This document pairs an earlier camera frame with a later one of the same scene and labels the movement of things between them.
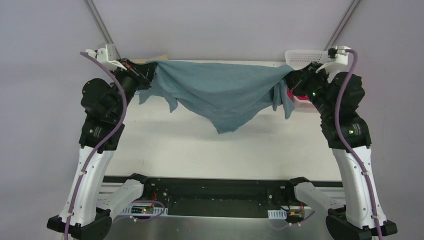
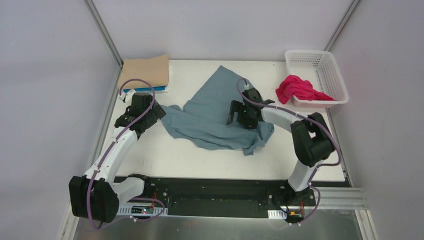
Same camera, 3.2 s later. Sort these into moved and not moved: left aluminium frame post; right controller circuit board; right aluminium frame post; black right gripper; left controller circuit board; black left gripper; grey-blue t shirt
Moved: black right gripper; grey-blue t shirt; black left gripper
Not moved: left controller circuit board; right controller circuit board; left aluminium frame post; right aluminium frame post
